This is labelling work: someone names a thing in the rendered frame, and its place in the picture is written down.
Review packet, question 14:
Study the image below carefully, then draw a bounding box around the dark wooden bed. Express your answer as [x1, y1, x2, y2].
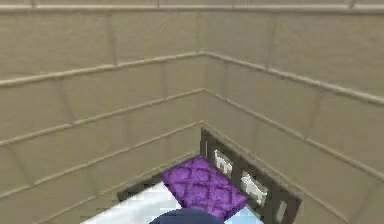
[79, 127, 303, 224]

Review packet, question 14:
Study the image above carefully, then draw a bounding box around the purple quilted pillow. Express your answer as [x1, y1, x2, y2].
[161, 156, 248, 221]

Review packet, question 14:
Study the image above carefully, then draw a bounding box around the dark blue bowl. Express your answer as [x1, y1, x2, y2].
[148, 207, 226, 224]

